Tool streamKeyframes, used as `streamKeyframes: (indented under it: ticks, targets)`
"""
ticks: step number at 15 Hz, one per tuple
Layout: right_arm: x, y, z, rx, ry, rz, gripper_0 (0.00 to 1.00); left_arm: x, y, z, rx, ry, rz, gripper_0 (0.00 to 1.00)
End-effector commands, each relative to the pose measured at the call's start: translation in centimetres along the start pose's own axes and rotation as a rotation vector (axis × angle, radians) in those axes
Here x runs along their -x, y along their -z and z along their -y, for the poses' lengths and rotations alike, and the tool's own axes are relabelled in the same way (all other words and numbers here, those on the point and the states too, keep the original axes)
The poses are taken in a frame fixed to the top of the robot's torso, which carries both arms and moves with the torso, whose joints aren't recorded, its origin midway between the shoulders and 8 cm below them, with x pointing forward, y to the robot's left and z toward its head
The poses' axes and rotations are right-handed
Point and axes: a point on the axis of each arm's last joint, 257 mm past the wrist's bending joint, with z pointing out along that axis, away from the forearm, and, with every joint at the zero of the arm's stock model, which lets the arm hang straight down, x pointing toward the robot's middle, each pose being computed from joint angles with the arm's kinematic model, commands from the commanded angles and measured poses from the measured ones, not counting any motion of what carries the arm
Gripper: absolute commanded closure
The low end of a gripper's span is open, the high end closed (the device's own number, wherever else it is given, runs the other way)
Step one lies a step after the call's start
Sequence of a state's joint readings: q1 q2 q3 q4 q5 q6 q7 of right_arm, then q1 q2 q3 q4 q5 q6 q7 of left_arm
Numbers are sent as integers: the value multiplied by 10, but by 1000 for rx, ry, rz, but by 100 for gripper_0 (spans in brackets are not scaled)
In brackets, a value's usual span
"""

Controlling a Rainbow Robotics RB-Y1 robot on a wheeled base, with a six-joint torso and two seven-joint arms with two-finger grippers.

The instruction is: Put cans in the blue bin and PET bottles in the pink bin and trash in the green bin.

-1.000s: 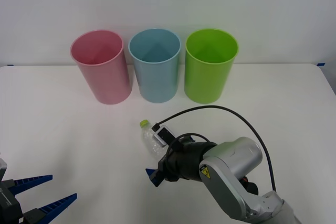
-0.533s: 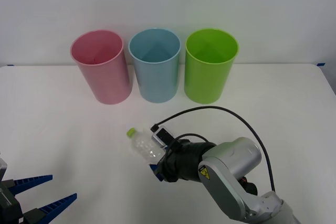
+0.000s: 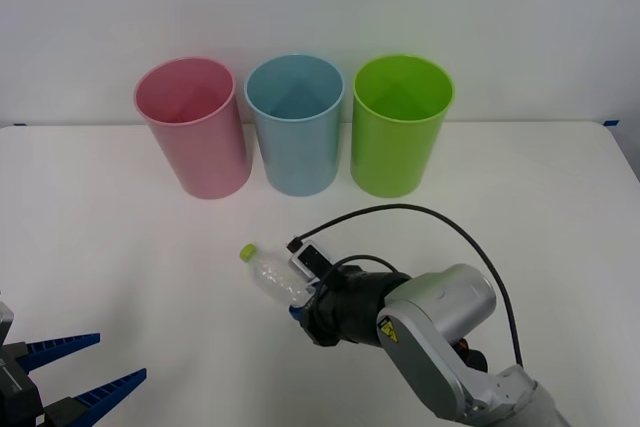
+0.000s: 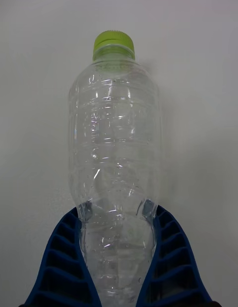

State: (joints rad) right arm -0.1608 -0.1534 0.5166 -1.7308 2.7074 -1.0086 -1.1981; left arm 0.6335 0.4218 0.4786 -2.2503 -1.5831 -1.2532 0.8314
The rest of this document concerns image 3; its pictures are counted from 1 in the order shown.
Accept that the pink plastic bin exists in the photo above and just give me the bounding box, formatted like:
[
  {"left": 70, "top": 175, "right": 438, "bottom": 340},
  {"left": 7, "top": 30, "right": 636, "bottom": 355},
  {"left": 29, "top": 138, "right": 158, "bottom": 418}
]
[{"left": 132, "top": 55, "right": 253, "bottom": 201}]

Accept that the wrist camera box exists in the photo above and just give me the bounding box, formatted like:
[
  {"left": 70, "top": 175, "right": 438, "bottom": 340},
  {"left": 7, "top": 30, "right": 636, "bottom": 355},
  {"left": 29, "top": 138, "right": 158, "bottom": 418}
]
[
  {"left": 0, "top": 299, "right": 15, "bottom": 346},
  {"left": 285, "top": 241, "right": 334, "bottom": 284}
]

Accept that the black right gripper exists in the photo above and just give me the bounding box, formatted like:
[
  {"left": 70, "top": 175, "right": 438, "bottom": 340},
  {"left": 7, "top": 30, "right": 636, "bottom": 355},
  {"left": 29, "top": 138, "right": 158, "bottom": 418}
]
[{"left": 288, "top": 290, "right": 352, "bottom": 349}]

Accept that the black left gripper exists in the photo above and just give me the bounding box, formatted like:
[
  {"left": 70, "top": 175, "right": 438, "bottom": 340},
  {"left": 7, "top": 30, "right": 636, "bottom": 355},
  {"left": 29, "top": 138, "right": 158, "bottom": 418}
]
[{"left": 0, "top": 332, "right": 148, "bottom": 427}]

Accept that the clear plastic bottle green cap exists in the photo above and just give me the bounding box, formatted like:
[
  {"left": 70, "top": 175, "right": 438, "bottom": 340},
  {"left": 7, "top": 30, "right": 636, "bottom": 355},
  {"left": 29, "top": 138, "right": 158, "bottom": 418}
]
[{"left": 238, "top": 243, "right": 317, "bottom": 309}]

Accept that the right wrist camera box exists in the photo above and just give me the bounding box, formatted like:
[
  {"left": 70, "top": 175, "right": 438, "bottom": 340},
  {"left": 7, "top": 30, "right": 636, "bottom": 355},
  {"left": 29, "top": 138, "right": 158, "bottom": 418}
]
[{"left": 285, "top": 241, "right": 334, "bottom": 284}]

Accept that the green plastic bin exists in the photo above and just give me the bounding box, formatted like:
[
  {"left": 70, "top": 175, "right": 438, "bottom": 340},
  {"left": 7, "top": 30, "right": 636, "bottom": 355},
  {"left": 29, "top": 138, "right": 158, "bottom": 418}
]
[{"left": 349, "top": 53, "right": 456, "bottom": 199}]

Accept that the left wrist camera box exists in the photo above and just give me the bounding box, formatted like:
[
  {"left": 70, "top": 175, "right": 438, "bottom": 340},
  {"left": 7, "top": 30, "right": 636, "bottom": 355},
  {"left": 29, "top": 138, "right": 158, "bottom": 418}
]
[{"left": 0, "top": 299, "right": 15, "bottom": 346}]

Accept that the pale blue plastic bin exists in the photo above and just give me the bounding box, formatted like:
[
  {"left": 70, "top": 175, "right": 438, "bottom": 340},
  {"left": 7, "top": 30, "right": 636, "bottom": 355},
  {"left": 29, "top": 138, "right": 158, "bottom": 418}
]
[{"left": 243, "top": 52, "right": 346, "bottom": 197}]

